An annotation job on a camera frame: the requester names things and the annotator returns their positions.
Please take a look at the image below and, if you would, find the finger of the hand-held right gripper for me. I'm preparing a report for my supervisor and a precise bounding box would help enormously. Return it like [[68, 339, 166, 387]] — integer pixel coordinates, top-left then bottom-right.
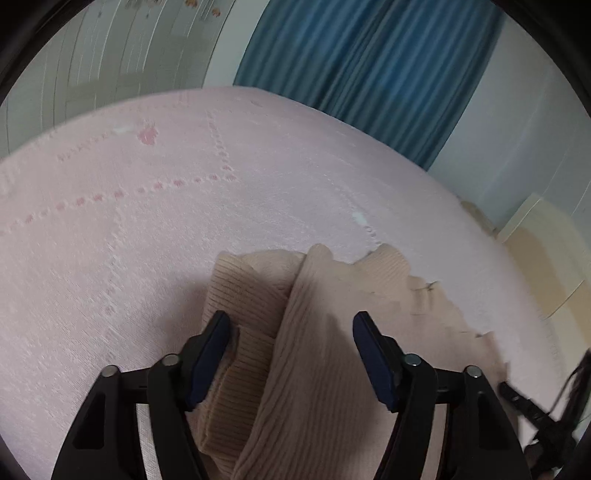
[[499, 381, 552, 428], [549, 350, 591, 423]]

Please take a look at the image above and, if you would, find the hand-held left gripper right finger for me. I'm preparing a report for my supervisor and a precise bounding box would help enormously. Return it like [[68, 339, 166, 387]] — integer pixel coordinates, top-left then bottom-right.
[[352, 311, 527, 480]]

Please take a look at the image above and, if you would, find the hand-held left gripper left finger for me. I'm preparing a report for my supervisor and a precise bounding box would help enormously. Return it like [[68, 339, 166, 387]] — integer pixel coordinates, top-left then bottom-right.
[[51, 310, 232, 480]]

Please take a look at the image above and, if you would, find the pink knit sweater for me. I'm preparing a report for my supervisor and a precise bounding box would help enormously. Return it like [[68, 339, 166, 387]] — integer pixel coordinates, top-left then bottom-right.
[[187, 244, 513, 480]]

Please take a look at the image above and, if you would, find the cream wooden headboard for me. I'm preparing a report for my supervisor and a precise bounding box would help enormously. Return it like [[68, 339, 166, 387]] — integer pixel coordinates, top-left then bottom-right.
[[496, 193, 588, 320]]

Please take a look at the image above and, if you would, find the bed with pink sheet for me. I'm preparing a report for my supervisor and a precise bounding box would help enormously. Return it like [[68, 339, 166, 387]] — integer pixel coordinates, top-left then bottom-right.
[[0, 85, 570, 480]]

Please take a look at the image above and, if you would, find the blue curtain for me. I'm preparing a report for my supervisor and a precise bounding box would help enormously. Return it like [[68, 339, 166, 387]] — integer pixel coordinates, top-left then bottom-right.
[[233, 0, 507, 172]]

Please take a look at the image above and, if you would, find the white wardrobe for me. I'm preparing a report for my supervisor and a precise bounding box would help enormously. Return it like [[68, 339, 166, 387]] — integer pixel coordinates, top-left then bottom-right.
[[0, 0, 237, 158]]

